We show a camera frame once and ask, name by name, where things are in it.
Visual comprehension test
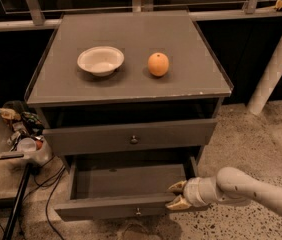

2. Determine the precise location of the orange fruit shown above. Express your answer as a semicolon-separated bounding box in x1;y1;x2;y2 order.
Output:
148;53;169;77

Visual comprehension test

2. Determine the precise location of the metal railing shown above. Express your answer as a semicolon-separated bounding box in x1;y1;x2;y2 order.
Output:
0;5;282;32

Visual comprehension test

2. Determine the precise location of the black floor cable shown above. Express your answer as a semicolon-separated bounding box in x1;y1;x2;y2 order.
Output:
20;157;66;240

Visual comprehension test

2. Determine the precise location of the white cup in bin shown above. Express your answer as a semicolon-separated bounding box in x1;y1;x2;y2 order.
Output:
17;138;37;152

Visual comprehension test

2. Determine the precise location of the white column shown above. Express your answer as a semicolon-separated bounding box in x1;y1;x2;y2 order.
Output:
247;36;282;115

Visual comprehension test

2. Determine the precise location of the grey top drawer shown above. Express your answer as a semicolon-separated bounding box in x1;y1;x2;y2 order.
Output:
44;119;217;156

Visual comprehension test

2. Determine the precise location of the black pole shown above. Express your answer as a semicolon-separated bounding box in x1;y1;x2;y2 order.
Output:
2;163;33;240

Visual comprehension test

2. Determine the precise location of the grey drawer cabinet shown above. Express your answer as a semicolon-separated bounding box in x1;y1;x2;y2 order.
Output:
26;11;232;156

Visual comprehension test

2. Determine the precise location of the white bowl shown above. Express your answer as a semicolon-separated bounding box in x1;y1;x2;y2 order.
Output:
77;46;124;77

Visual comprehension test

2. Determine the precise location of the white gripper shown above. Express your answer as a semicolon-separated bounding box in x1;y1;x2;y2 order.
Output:
166;177;209;211

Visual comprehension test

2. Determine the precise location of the grey drawer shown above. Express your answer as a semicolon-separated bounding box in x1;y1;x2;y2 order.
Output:
54;152;196;221
44;119;217;156

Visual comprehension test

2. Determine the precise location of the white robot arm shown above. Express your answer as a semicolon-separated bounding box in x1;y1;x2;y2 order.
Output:
166;167;282;217

